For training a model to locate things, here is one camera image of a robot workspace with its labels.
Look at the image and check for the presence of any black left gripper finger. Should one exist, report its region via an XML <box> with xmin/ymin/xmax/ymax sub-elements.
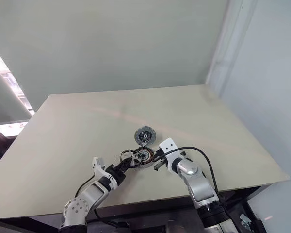
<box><xmin>122</xmin><ymin>163</ymin><xmax>137</xmax><ymax>176</ymax></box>
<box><xmin>113</xmin><ymin>156</ymin><xmax>135</xmax><ymax>171</ymax></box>

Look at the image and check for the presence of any white wall corner post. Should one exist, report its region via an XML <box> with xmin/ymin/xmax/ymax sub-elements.
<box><xmin>205</xmin><ymin>0</ymin><xmax>258</xmax><ymax>98</ymax></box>

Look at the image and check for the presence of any grey round rotor disc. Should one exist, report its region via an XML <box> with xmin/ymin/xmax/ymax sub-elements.
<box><xmin>134</xmin><ymin>127</ymin><xmax>158</xmax><ymax>146</ymax></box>

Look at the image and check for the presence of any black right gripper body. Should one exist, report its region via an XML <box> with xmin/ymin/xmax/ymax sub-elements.
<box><xmin>157</xmin><ymin>150</ymin><xmax>168</xmax><ymax>168</ymax></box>

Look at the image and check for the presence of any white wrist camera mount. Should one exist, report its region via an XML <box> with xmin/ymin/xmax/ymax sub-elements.
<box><xmin>159</xmin><ymin>137</ymin><xmax>186</xmax><ymax>174</ymax></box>
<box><xmin>91</xmin><ymin>156</ymin><xmax>118</xmax><ymax>191</ymax></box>

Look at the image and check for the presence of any white metal ledge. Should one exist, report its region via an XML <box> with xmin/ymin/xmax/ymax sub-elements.
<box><xmin>0</xmin><ymin>121</ymin><xmax>29</xmax><ymax>137</ymax></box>

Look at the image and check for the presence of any spoked motor housing ring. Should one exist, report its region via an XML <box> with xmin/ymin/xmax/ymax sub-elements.
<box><xmin>118</xmin><ymin>150</ymin><xmax>143</xmax><ymax>171</ymax></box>

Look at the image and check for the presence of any small metal bracket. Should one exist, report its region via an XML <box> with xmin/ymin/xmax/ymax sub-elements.
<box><xmin>239</xmin><ymin>213</ymin><xmax>253</xmax><ymax>230</ymax></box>

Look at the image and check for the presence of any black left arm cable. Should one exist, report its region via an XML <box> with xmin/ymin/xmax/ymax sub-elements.
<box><xmin>74</xmin><ymin>173</ymin><xmax>127</xmax><ymax>226</ymax></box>

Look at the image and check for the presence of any copper wound stator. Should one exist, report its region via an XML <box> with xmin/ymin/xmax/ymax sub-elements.
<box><xmin>135</xmin><ymin>146</ymin><xmax>157</xmax><ymax>169</ymax></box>

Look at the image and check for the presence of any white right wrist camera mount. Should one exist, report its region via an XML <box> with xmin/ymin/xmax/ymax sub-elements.
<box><xmin>159</xmin><ymin>137</ymin><xmax>186</xmax><ymax>174</ymax></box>

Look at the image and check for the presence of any black table frame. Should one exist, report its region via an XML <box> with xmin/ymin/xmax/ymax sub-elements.
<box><xmin>0</xmin><ymin>184</ymin><xmax>274</xmax><ymax>233</ymax></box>

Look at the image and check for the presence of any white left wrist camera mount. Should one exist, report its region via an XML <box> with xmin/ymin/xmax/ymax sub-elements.
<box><xmin>91</xmin><ymin>156</ymin><xmax>118</xmax><ymax>191</ymax></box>

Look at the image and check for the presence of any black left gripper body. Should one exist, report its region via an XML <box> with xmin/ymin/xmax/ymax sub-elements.
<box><xmin>106</xmin><ymin>164</ymin><xmax>127</xmax><ymax>184</ymax></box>

